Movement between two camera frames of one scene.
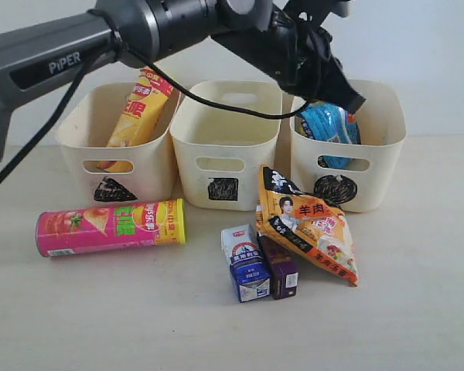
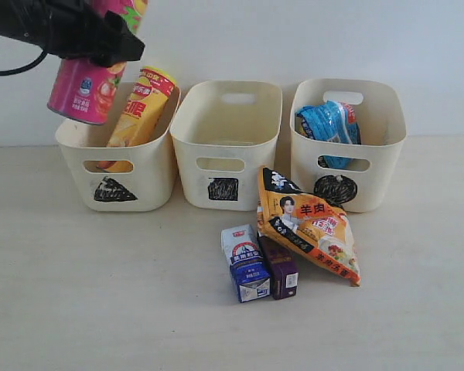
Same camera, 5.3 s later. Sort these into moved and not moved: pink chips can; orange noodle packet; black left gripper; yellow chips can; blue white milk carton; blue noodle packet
Moved: pink chips can; black left gripper
Not moved: yellow chips can; orange noodle packet; blue white milk carton; blue noodle packet
